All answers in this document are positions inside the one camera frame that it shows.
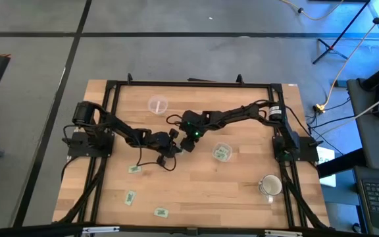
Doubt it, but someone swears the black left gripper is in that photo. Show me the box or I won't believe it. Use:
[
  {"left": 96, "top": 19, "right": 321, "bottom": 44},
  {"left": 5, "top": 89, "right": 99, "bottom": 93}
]
[{"left": 146, "top": 128, "right": 180, "bottom": 167}]

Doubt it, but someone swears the clear plastic cup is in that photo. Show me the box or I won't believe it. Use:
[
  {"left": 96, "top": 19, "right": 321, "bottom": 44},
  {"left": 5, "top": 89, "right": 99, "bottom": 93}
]
[
  {"left": 147, "top": 94, "right": 170, "bottom": 115},
  {"left": 211, "top": 142, "right": 234, "bottom": 163}
]

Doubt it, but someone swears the white ceramic mug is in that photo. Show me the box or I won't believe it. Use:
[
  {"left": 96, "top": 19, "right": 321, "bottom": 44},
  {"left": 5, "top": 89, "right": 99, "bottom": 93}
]
[{"left": 257, "top": 174, "right": 283, "bottom": 204}]

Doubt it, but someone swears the white paper sheet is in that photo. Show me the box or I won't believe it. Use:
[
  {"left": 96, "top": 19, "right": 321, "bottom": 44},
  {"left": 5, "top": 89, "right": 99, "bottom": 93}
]
[{"left": 317, "top": 146, "right": 337, "bottom": 188}]

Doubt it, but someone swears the black tripod stand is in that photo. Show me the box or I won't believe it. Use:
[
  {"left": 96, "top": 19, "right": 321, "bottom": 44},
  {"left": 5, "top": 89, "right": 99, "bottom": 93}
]
[{"left": 311, "top": 0, "right": 373, "bottom": 65}]

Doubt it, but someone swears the dark grey desk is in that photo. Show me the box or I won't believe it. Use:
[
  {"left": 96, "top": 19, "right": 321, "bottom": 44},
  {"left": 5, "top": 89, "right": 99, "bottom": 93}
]
[{"left": 346, "top": 78, "right": 379, "bottom": 171}]

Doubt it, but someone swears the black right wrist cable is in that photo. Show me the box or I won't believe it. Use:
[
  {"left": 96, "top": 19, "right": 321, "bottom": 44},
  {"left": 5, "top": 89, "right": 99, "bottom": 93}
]
[{"left": 165, "top": 113, "right": 184, "bottom": 128}]

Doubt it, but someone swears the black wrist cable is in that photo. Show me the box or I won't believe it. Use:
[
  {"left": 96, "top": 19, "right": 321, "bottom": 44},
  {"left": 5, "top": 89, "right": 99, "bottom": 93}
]
[
  {"left": 165, "top": 113, "right": 184, "bottom": 128},
  {"left": 136, "top": 144, "right": 178, "bottom": 172}
]

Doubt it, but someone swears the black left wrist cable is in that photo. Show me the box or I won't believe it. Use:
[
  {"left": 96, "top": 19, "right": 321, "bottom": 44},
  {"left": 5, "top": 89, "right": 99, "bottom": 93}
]
[{"left": 136, "top": 144, "right": 178, "bottom": 172}]

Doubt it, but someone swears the black metal table frame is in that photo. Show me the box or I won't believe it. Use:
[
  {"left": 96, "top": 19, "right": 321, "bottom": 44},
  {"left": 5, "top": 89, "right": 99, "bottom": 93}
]
[{"left": 53, "top": 72, "right": 332, "bottom": 237}]

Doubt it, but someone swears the silver metal bracket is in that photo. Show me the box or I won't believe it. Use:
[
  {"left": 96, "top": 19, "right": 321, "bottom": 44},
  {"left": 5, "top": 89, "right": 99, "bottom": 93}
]
[
  {"left": 264, "top": 229, "right": 304, "bottom": 237},
  {"left": 82, "top": 226, "right": 120, "bottom": 236}
]

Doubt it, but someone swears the black floor cable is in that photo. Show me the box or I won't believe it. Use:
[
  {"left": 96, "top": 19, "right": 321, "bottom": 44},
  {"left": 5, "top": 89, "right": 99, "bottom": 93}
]
[{"left": 307, "top": 113, "right": 357, "bottom": 129}]

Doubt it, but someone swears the yellow cable with black plug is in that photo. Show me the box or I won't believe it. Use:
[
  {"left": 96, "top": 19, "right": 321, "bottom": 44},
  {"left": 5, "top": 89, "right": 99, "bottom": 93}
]
[{"left": 280, "top": 0, "right": 345, "bottom": 21}]

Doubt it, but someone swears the long pale yellow cable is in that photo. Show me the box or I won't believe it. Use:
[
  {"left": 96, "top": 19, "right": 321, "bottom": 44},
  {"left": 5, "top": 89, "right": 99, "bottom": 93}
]
[{"left": 320, "top": 3, "right": 379, "bottom": 108}]

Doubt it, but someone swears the white cable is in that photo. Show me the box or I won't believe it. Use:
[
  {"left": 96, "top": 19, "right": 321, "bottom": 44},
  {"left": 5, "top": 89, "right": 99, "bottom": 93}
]
[{"left": 353, "top": 87, "right": 379, "bottom": 120}]

